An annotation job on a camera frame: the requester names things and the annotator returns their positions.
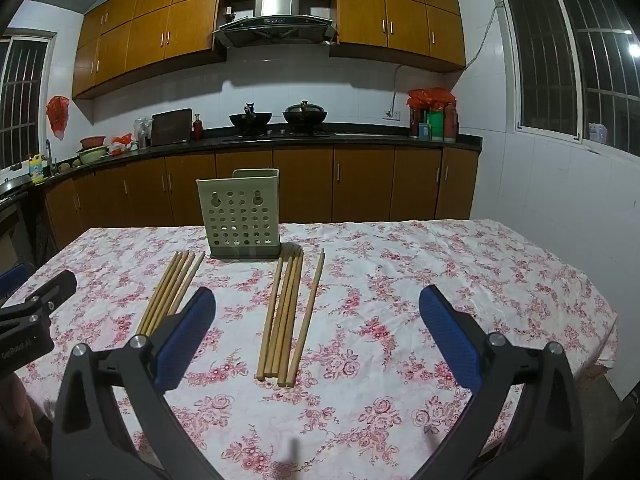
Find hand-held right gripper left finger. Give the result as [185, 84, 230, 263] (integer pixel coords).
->
[50, 287, 241, 480]

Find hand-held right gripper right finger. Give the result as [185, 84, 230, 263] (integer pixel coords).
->
[415, 285, 593, 480]

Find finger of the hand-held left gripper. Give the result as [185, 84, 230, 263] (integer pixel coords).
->
[0, 270, 78, 321]

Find wooden chopstick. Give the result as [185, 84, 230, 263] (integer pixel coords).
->
[169, 252, 206, 317]
[149, 251, 192, 335]
[278, 248, 305, 388]
[265, 247, 294, 378]
[136, 254, 180, 335]
[286, 248, 326, 388]
[156, 254, 197, 332]
[271, 255, 299, 377]
[256, 258, 284, 380]
[142, 252, 186, 336]

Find grey perforated utensil holder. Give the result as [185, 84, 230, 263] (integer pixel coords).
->
[196, 168, 283, 261]

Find person's left forearm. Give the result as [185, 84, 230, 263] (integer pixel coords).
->
[0, 375, 51, 461]

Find blue chair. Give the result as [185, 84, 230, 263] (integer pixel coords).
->
[0, 264, 28, 306]

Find floral tablecloth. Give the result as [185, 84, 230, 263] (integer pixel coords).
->
[5, 217, 621, 480]

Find stacked bowls on counter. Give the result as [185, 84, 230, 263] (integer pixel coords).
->
[76, 145, 111, 165]

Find red and white bag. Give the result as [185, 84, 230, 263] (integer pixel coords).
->
[109, 133, 138, 156]

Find red hanging plastic bag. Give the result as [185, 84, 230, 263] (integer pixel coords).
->
[46, 95, 71, 141]

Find wooden lower cabinets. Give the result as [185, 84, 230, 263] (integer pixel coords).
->
[42, 144, 481, 248]

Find wooden cabinets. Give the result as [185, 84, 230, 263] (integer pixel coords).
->
[42, 144, 481, 248]
[71, 0, 467, 101]

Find clear plastic bag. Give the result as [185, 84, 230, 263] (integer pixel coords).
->
[132, 117, 153, 150]

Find dark cutting board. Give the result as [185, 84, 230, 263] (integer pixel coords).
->
[150, 108, 194, 147]

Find green box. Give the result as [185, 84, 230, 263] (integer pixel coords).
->
[426, 110, 446, 142]

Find black kitchen countertop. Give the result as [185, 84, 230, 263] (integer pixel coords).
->
[0, 127, 485, 196]

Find gas stove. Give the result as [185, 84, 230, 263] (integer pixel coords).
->
[220, 129, 333, 140]

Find red bag over bottles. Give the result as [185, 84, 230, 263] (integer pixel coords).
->
[406, 87, 457, 111]

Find black lidded wok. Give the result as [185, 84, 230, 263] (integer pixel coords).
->
[282, 101, 330, 133]

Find wooden upper cabinets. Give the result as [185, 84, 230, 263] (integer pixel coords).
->
[71, 0, 467, 101]

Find large barred window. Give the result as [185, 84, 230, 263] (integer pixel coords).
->
[502, 0, 640, 153]

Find steel range hood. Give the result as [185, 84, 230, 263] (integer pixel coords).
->
[212, 0, 337, 50]

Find black wok with handle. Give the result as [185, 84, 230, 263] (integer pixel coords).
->
[229, 102, 274, 136]

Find wall cable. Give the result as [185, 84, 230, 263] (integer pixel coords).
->
[390, 4, 503, 113]

